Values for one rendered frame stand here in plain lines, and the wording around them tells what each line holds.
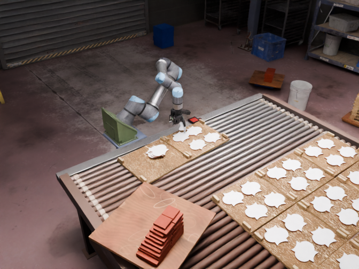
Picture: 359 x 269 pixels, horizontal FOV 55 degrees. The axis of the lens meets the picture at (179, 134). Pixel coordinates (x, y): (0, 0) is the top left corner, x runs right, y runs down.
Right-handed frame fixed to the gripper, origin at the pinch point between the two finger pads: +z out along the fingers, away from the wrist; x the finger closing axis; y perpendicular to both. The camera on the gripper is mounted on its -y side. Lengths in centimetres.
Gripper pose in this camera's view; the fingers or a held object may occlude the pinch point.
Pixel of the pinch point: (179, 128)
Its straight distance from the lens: 267.3
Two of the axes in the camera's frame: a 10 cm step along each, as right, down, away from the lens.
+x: 6.3, 4.5, -6.4
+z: -0.1, 8.2, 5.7
